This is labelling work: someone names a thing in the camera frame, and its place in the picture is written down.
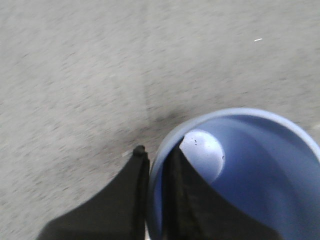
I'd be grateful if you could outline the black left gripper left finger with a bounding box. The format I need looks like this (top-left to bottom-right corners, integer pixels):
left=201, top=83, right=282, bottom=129
left=37, top=145, right=150, bottom=240

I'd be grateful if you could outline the blue plastic cup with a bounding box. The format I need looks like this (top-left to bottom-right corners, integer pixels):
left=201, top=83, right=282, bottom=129
left=146, top=108, right=320, bottom=240

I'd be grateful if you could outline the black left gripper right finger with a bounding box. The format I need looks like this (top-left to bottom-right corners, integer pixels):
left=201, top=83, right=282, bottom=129
left=162, top=146, right=282, bottom=240

